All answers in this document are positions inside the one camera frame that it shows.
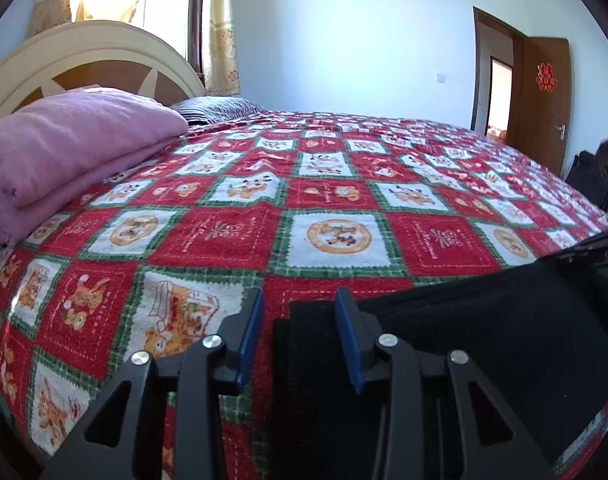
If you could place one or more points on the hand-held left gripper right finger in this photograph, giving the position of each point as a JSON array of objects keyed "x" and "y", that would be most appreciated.
[{"x": 348, "y": 340}]

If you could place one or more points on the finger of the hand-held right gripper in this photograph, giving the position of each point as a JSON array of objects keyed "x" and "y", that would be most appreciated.
[{"x": 596, "y": 252}]

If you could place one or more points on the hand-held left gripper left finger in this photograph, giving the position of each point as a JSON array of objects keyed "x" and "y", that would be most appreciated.
[{"x": 249, "y": 340}]

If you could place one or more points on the black pants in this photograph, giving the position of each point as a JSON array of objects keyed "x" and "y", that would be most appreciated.
[{"x": 494, "y": 330}]

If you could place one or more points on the black suitcase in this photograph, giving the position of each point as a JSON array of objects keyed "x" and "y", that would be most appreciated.
[{"x": 591, "y": 175}]

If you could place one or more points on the red checkered printed blanket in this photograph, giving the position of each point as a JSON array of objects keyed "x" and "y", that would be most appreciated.
[{"x": 334, "y": 195}]

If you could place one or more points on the brown wooden door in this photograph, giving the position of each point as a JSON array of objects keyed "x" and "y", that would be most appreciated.
[{"x": 541, "y": 110}]

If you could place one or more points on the red paper door decoration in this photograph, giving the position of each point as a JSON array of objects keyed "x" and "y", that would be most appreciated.
[{"x": 545, "y": 76}]

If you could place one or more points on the striped grey pillow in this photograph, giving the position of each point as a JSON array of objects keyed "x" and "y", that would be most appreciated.
[{"x": 218, "y": 106}]

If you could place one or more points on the folded pink blanket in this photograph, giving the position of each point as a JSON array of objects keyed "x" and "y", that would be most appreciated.
[{"x": 68, "y": 140}]

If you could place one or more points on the cream wooden headboard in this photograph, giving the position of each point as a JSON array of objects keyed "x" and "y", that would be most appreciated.
[{"x": 83, "y": 45}]

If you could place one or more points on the brown door frame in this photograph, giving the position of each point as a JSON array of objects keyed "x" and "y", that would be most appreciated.
[{"x": 479, "y": 60}]

